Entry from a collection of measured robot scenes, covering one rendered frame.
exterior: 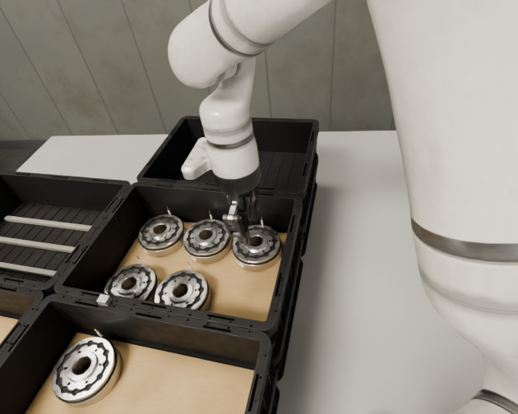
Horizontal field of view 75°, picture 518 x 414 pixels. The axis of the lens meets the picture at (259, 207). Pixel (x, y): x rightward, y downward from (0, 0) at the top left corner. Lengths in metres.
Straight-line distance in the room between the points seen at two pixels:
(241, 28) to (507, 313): 0.28
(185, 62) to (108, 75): 2.23
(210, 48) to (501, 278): 0.31
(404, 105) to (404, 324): 0.66
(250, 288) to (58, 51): 2.32
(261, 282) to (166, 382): 0.24
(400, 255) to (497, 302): 0.70
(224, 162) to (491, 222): 0.37
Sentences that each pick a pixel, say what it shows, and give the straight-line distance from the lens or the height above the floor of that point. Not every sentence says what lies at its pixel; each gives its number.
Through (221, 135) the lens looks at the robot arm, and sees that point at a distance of 0.46.
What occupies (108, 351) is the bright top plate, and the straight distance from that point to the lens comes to 0.67.
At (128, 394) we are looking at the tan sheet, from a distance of 0.66.
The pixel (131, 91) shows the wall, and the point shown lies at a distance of 2.61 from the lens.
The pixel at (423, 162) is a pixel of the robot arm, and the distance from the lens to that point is 0.19.
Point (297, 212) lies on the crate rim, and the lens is 0.66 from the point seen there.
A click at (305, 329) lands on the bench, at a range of 0.78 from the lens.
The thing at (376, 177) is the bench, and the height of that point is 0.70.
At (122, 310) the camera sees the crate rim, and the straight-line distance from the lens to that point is 0.61.
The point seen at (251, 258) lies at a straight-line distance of 0.68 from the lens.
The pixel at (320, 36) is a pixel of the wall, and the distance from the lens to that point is 2.17.
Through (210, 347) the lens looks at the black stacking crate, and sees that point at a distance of 0.60.
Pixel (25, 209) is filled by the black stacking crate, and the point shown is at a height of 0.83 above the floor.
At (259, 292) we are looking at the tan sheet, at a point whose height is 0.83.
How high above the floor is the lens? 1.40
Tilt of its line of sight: 44 degrees down
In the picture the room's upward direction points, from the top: 8 degrees counter-clockwise
